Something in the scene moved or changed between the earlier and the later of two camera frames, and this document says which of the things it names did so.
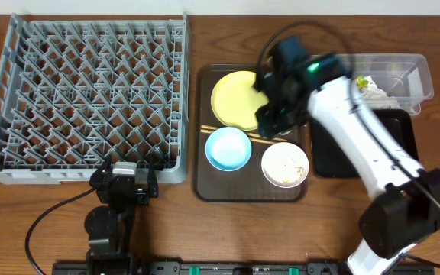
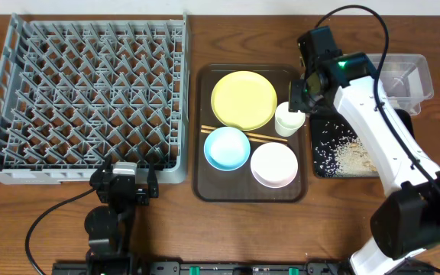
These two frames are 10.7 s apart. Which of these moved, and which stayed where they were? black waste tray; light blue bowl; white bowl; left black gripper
Moved: white bowl
Stayed: light blue bowl; left black gripper; black waste tray
